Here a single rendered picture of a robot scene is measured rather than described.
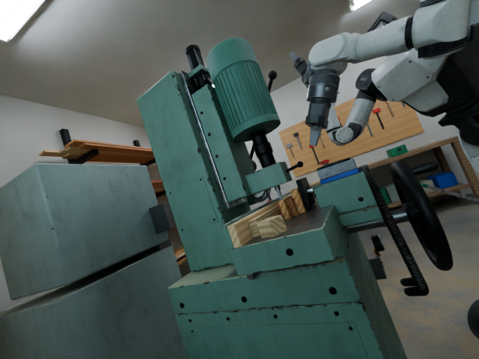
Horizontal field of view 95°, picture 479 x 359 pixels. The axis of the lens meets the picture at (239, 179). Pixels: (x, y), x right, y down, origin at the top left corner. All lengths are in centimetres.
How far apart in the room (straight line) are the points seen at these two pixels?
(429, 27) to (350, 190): 38
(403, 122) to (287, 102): 183
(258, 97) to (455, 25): 46
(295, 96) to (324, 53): 362
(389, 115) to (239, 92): 366
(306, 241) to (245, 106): 47
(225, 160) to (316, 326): 53
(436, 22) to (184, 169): 76
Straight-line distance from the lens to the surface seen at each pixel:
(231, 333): 76
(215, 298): 73
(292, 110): 428
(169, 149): 87
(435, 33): 69
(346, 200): 64
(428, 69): 101
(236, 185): 75
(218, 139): 78
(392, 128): 424
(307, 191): 71
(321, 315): 62
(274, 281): 61
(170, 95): 90
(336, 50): 73
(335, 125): 120
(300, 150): 412
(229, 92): 77
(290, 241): 45
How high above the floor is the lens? 99
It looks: 5 degrees up
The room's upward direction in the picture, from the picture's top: 19 degrees counter-clockwise
